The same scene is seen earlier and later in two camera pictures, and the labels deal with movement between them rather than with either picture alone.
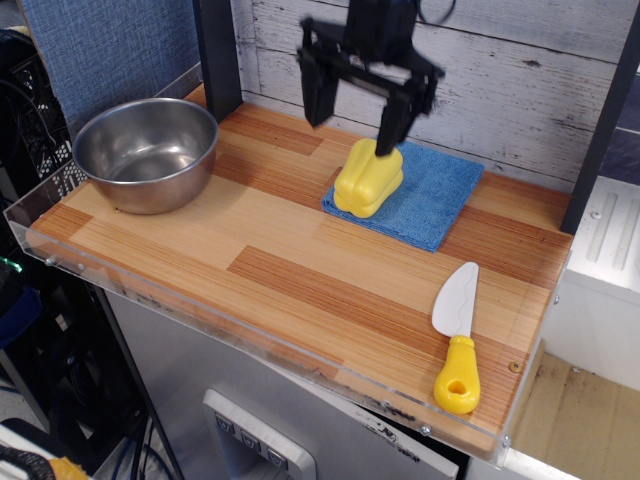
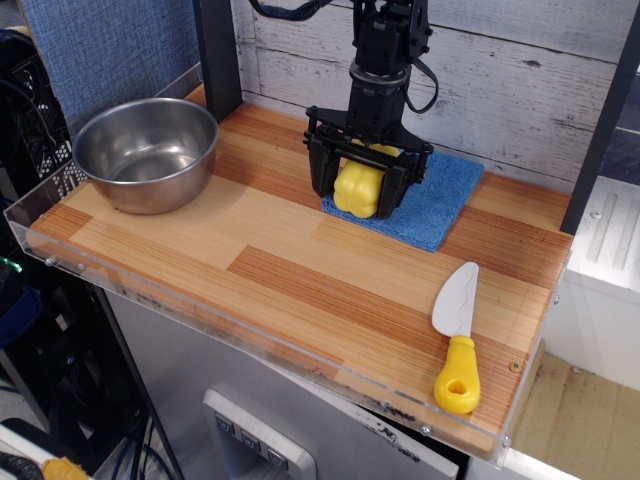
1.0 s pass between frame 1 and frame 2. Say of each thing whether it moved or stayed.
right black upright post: stayed
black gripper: moved
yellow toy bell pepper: stayed
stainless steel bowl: stayed
